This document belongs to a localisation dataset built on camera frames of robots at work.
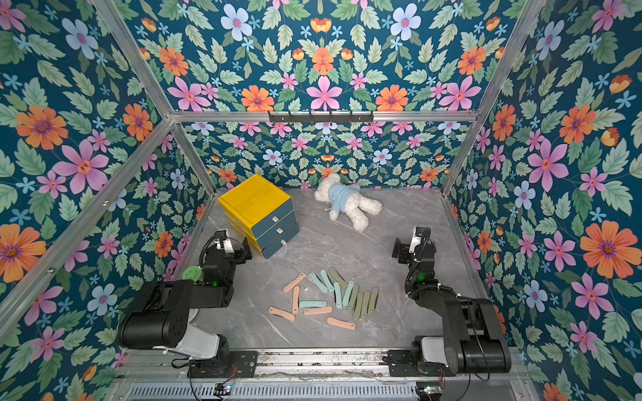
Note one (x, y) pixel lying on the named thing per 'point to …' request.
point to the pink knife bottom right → (339, 323)
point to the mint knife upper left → (318, 281)
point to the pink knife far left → (279, 312)
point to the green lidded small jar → (192, 272)
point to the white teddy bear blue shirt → (347, 199)
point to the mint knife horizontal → (313, 303)
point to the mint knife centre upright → (338, 295)
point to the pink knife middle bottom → (318, 310)
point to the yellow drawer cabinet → (262, 213)
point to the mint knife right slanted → (349, 291)
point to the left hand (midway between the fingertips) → (235, 239)
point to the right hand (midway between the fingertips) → (417, 240)
